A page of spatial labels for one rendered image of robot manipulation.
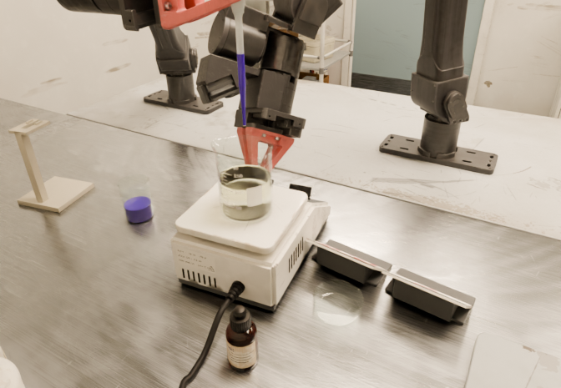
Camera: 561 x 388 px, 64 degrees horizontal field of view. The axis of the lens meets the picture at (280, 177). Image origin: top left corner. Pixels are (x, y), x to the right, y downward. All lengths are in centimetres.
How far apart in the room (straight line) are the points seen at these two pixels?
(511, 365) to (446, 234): 22
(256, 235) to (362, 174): 34
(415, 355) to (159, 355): 25
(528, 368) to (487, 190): 35
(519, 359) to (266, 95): 40
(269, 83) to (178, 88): 51
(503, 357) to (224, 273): 29
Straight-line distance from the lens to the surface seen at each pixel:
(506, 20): 338
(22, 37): 203
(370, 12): 355
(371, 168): 79
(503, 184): 81
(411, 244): 62
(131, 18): 44
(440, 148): 83
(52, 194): 79
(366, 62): 362
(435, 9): 75
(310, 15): 60
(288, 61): 61
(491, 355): 50
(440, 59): 76
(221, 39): 58
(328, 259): 55
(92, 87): 223
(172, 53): 101
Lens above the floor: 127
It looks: 29 degrees down
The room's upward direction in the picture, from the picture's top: 1 degrees counter-clockwise
